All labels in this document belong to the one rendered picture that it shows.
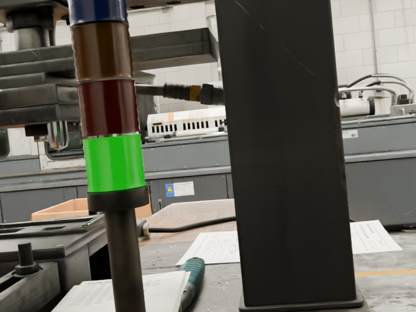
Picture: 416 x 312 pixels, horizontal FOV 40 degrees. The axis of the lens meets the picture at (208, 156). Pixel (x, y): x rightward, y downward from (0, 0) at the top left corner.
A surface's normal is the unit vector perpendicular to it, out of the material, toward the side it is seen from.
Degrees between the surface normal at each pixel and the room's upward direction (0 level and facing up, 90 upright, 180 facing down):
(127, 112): 76
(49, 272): 90
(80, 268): 90
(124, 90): 104
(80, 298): 0
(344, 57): 90
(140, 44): 90
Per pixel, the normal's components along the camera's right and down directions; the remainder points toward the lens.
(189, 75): -0.18, 0.07
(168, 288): -0.11, -0.99
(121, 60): 0.67, 0.22
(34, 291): 0.99, -0.09
